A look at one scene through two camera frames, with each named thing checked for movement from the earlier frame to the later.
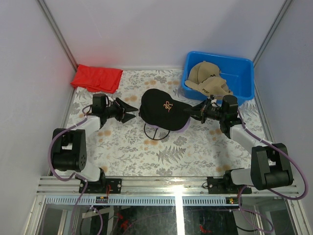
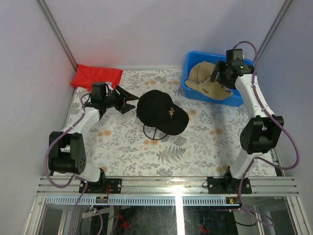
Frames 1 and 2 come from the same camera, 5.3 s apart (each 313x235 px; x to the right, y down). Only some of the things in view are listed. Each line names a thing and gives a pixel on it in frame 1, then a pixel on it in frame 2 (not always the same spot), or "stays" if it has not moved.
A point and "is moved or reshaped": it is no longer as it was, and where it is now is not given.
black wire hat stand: (155, 133) stays
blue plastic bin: (238, 72) stays
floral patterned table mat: (133, 148) stays
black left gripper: (122, 116) to (122, 98)
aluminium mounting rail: (51, 186) stays
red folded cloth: (98, 79) stays
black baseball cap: (158, 108) is moved or reshaped
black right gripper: (197, 112) to (220, 66)
